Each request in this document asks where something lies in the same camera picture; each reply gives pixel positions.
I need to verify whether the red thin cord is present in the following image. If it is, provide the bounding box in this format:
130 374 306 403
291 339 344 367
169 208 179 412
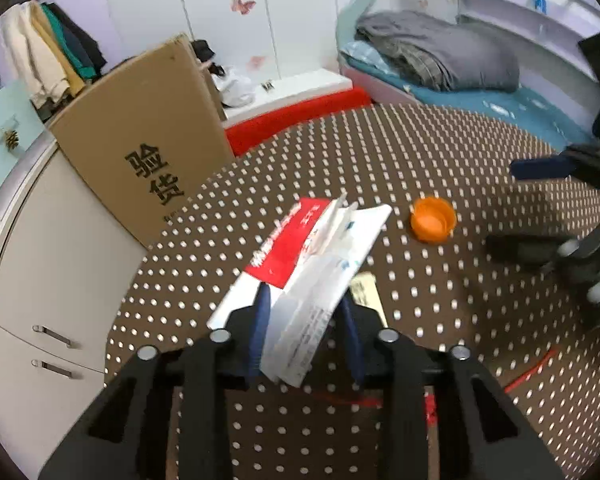
330 349 561 426

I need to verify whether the white plastic bag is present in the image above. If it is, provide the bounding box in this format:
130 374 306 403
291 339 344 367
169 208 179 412
215 67 257 109

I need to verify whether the white wall shelf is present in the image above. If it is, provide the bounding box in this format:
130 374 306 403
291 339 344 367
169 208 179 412
457 0 600 81

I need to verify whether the metal cabinet handle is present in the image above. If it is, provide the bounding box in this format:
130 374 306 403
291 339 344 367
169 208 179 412
31 358 76 379
32 324 74 349

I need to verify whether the beige paper slip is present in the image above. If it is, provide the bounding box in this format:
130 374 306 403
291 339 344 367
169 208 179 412
350 272 385 326

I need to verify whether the white wardrobe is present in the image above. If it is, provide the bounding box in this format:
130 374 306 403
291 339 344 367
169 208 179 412
97 0 342 92

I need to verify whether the green hanging garment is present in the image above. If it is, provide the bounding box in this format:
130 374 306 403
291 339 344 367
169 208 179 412
41 4 99 82

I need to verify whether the bed with blue sheet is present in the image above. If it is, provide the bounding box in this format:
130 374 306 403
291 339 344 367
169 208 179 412
336 0 600 150

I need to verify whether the brown polka dot tablecloth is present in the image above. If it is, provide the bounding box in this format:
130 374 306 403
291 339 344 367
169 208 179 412
102 102 600 480

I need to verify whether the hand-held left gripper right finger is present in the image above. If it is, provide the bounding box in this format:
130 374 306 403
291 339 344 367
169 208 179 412
337 290 566 480

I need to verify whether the orange bottle cap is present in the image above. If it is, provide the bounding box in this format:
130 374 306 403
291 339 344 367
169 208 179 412
410 197 457 244

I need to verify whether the grey folded blanket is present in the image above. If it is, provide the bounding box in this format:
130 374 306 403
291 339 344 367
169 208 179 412
355 10 521 93

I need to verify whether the red white paper packet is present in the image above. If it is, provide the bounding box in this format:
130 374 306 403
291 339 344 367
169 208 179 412
207 191 393 388

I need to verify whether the black hanging garment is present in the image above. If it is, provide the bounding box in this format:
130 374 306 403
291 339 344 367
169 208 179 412
47 2 110 73

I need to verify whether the white cabinet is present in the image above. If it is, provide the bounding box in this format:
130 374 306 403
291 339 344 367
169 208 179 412
0 135 148 466

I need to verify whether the red floor mat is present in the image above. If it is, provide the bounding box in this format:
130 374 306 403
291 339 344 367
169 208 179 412
224 86 372 157

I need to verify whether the dark clothes pile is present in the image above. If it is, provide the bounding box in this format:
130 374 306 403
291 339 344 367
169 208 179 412
190 39 227 79

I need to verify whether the brown cardboard box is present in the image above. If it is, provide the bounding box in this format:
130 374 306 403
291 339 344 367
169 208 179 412
47 32 236 251

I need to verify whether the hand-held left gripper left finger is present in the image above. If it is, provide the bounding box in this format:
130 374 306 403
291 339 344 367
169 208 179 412
37 282 273 480

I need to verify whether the white low platform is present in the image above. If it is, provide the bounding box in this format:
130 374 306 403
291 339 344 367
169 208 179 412
250 69 353 111

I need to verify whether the cream hanging garment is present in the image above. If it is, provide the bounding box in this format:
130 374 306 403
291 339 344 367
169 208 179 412
0 1 73 109

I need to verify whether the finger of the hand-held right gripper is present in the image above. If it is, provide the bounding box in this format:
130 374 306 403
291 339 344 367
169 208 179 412
485 210 600 331
511 145 600 196

